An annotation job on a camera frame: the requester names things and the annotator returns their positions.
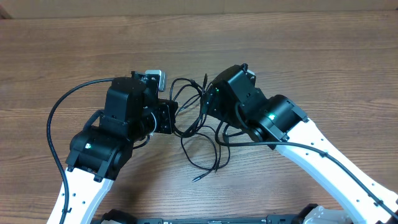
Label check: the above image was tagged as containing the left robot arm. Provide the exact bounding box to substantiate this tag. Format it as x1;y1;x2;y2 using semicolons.
46;70;177;223

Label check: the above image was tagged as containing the black cable bundle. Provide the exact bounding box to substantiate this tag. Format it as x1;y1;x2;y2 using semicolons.
169;73;231;183

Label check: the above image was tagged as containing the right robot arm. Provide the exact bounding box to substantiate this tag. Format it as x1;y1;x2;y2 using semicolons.
201;63;397;223

